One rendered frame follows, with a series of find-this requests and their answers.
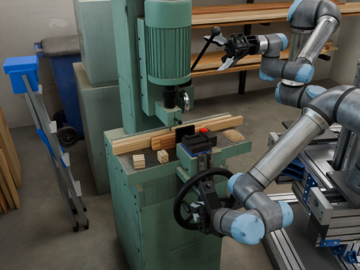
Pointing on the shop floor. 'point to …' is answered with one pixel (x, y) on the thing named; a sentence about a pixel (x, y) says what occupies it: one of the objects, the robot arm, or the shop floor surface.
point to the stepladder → (46, 132)
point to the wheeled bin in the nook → (64, 84)
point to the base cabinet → (160, 231)
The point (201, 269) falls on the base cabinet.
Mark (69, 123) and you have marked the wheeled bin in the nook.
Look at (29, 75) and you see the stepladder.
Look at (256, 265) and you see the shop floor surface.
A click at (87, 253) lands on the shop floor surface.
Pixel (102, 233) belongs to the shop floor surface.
